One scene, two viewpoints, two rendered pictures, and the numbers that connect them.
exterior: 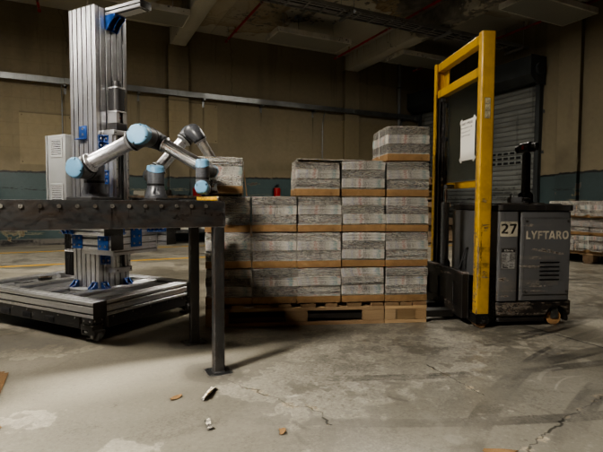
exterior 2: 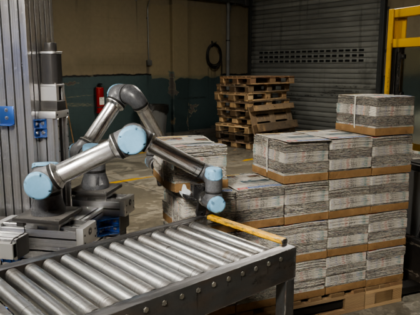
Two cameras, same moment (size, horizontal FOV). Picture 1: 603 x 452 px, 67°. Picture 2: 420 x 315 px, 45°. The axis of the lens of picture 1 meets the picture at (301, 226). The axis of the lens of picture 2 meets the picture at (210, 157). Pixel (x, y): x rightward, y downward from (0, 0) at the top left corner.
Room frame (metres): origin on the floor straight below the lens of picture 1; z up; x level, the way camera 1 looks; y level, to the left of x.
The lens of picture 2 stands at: (0.46, 1.15, 1.46)
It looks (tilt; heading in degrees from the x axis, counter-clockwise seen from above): 10 degrees down; 344
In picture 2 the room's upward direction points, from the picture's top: straight up
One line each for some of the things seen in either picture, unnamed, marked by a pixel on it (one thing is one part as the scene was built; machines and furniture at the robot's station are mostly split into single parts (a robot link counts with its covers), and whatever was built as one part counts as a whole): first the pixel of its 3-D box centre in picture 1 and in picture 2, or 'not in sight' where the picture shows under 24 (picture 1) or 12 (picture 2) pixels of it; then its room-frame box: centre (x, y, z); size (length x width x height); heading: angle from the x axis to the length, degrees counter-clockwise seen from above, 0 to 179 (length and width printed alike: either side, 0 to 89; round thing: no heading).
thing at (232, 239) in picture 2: not in sight; (227, 240); (2.31, 0.55, 0.77); 0.47 x 0.05 x 0.05; 26
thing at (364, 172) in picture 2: (356, 193); (331, 167); (3.16, -0.38, 0.86); 0.38 x 0.29 x 0.04; 7
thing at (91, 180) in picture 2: (155, 190); (94, 177); (3.21, 1.02, 0.87); 0.15 x 0.15 x 0.10
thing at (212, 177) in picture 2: (203, 169); (213, 179); (2.55, 0.54, 0.97); 0.11 x 0.08 x 0.11; 172
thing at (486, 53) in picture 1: (482, 175); not in sight; (2.91, -1.14, 0.97); 0.09 x 0.09 x 1.75; 6
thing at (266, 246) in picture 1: (293, 257); (267, 247); (3.11, 0.05, 0.42); 1.17 x 0.39 x 0.83; 96
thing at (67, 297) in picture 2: not in sight; (59, 291); (2.00, 1.19, 0.77); 0.47 x 0.05 x 0.05; 26
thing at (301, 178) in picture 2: (313, 192); (288, 171); (3.12, -0.08, 0.86); 0.38 x 0.29 x 0.04; 6
